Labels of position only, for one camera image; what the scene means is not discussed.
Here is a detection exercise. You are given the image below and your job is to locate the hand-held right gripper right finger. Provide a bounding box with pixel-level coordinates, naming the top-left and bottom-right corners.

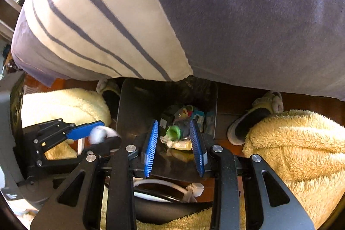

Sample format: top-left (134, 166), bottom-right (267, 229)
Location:
top-left (189, 119), bottom-right (316, 230)

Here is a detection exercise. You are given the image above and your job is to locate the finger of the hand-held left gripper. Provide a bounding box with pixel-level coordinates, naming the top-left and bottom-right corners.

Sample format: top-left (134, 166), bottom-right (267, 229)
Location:
top-left (34, 119), bottom-right (105, 151)
top-left (36, 137), bottom-right (121, 167)

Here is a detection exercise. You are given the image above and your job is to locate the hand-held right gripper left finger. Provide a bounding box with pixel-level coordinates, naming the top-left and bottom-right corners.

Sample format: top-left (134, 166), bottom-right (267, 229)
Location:
top-left (30, 119), bottom-right (159, 230)

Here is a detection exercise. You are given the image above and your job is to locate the white paper cup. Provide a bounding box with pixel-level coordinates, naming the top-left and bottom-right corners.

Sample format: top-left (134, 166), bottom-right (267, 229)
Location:
top-left (89, 126), bottom-right (120, 144)

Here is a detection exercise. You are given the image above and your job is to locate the yellow lotion bottle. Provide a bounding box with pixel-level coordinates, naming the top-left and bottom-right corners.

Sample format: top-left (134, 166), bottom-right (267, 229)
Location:
top-left (167, 138), bottom-right (193, 151)

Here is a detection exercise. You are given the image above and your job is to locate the black trash bin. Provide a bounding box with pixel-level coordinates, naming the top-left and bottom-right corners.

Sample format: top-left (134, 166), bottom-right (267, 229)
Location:
top-left (115, 77), bottom-right (219, 182)

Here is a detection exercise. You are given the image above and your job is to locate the grey plush slipper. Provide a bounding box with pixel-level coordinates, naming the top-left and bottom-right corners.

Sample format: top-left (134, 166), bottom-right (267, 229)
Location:
top-left (96, 79), bottom-right (122, 117)
top-left (227, 91), bottom-right (284, 146)

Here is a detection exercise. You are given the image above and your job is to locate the striped blue white bedspread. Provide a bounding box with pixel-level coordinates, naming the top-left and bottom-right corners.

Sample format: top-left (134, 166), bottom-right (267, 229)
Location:
top-left (11, 0), bottom-right (345, 101)

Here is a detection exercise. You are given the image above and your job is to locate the white charging cable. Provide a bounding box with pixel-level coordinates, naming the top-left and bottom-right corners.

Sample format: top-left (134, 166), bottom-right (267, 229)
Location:
top-left (133, 179), bottom-right (205, 203)

